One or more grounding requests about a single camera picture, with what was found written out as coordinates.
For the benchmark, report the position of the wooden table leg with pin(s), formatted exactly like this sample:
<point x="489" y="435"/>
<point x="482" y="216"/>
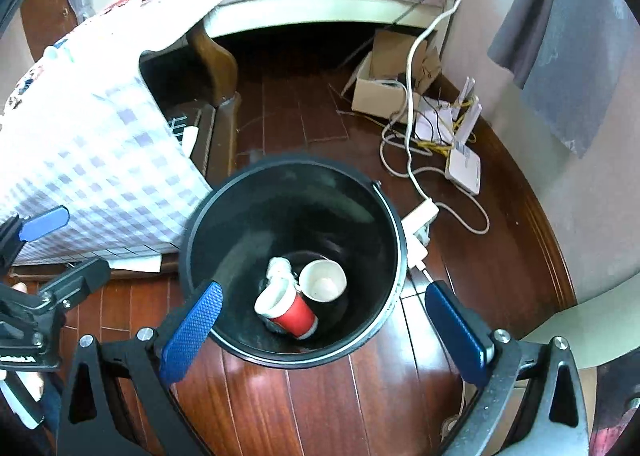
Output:
<point x="219" y="63"/>

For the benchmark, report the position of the black plastic trash bucket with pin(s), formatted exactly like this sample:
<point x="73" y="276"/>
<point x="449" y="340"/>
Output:
<point x="304" y="209"/>

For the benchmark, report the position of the cardboard box under bed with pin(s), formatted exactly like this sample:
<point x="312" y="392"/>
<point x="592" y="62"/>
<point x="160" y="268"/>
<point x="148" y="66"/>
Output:
<point x="377" y="86"/>

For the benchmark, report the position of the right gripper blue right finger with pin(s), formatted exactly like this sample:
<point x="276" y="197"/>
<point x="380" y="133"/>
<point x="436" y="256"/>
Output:
<point x="464" y="334"/>

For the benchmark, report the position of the white power strip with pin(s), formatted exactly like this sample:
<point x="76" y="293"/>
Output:
<point x="417" y="229"/>

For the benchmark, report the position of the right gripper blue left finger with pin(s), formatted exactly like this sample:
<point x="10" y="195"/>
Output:
<point x="185" y="330"/>

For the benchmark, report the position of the white wifi router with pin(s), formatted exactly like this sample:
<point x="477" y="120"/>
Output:
<point x="445" y="121"/>

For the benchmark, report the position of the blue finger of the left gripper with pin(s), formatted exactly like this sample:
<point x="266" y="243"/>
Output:
<point x="75" y="285"/>
<point x="43" y="224"/>

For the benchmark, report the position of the grey curtain right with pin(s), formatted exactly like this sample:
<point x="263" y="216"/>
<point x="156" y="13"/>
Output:
<point x="566" y="57"/>

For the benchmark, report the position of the left human hand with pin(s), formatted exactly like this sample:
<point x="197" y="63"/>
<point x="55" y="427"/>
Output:
<point x="33" y="383"/>

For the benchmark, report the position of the clear plastic wrap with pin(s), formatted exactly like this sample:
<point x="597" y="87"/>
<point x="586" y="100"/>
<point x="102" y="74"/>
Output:
<point x="279" y="270"/>

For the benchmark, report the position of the large blue paper cup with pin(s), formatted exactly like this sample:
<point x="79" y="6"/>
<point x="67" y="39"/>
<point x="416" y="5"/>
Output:
<point x="322" y="281"/>

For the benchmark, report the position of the red paper cup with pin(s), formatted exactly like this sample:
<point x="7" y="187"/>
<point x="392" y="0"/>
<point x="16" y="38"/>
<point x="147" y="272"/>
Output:
<point x="281" y="304"/>

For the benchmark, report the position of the purple checkered tablecloth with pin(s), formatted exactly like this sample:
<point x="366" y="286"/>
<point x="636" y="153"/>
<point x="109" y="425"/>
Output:
<point x="81" y="130"/>

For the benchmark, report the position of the brown wooden door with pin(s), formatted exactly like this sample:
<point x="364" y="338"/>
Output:
<point x="45" y="22"/>

